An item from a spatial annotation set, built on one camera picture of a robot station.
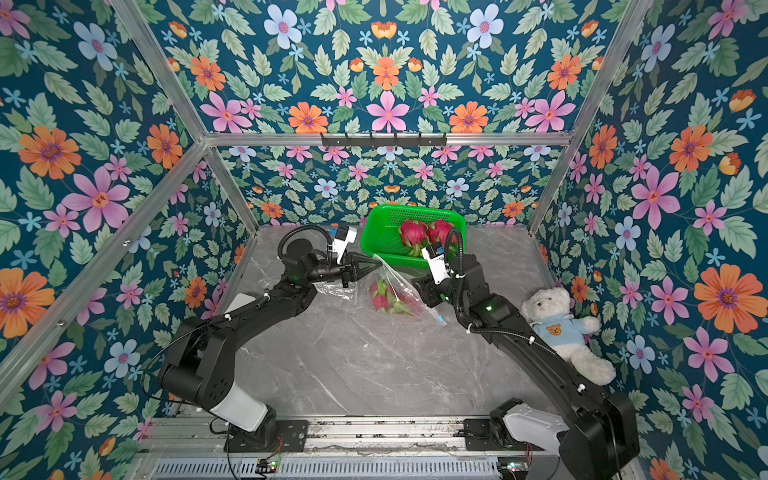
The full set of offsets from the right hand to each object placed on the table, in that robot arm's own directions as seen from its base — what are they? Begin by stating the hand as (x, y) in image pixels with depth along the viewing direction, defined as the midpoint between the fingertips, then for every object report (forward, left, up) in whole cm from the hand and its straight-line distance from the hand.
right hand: (428, 271), depth 77 cm
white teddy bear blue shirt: (-2, -36, -16) cm, 39 cm away
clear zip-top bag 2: (+7, +30, -19) cm, 36 cm away
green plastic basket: (+36, +18, -20) cm, 45 cm away
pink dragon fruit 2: (+28, +4, -16) cm, 32 cm away
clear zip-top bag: (-9, +1, -7) cm, 11 cm away
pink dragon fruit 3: (-4, +10, -9) cm, 14 cm away
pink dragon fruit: (+28, -4, -15) cm, 32 cm away
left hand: (-2, +12, +4) cm, 13 cm away
